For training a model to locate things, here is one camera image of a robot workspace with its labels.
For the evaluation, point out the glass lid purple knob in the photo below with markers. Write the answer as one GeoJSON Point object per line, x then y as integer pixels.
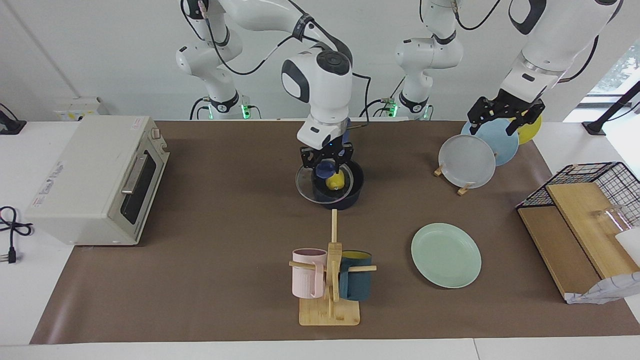
{"type": "Point", "coordinates": [305, 187]}

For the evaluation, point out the black stand bracket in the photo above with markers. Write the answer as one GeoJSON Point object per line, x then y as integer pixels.
{"type": "Point", "coordinates": [615, 107]}

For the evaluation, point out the white wall socket box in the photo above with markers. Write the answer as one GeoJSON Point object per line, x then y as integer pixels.
{"type": "Point", "coordinates": [80, 107]}

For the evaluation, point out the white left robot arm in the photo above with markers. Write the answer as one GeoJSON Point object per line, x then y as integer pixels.
{"type": "Point", "coordinates": [545, 45]}

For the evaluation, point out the mint green plate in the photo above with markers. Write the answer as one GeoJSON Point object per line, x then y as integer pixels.
{"type": "Point", "coordinates": [446, 255]}

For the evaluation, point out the yellow plate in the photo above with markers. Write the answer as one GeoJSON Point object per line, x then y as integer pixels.
{"type": "Point", "coordinates": [532, 132]}

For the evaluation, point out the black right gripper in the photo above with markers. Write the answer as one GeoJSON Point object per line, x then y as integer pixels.
{"type": "Point", "coordinates": [325, 152]}

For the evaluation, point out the brown table mat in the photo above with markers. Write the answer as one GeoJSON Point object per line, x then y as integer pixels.
{"type": "Point", "coordinates": [225, 280]}

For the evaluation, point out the pink mug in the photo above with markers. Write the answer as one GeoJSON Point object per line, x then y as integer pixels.
{"type": "Point", "coordinates": [307, 280]}

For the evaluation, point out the black table clamp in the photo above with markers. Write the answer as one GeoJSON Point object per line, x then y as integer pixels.
{"type": "Point", "coordinates": [10, 125]}

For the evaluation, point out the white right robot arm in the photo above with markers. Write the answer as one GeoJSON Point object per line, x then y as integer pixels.
{"type": "Point", "coordinates": [325, 85]}

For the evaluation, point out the marbled white cloth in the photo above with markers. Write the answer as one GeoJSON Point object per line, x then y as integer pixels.
{"type": "Point", "coordinates": [605, 290]}

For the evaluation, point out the wooden mug tree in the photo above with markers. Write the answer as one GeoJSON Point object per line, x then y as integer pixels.
{"type": "Point", "coordinates": [330, 312]}

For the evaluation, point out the light blue plate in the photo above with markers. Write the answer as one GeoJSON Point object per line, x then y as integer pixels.
{"type": "Point", "coordinates": [505, 145]}

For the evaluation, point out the grey plate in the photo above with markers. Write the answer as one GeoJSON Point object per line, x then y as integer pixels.
{"type": "Point", "coordinates": [467, 162]}

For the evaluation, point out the white object in shelf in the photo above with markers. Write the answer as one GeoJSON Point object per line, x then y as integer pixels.
{"type": "Point", "coordinates": [631, 245]}

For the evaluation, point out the wooden plate rack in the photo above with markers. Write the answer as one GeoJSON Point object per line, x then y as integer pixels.
{"type": "Point", "coordinates": [465, 189]}

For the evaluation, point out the dark teal mug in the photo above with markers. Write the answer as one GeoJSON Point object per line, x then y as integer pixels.
{"type": "Point", "coordinates": [356, 282]}

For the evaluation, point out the clear glass cup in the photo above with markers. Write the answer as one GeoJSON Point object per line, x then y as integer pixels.
{"type": "Point", "coordinates": [610, 220]}

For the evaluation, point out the beige toaster oven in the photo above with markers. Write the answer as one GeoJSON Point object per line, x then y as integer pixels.
{"type": "Point", "coordinates": [85, 180]}

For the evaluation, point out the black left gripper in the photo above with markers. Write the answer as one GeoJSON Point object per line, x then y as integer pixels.
{"type": "Point", "coordinates": [510, 105]}

